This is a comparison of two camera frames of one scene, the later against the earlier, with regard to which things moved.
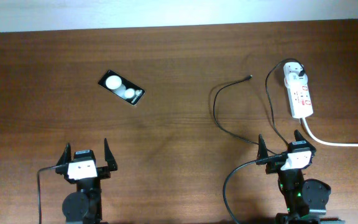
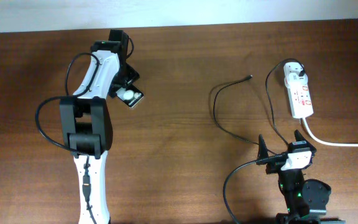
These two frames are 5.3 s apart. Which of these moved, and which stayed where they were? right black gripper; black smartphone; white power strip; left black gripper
Moved: left black gripper
Stayed: white power strip; black smartphone; right black gripper
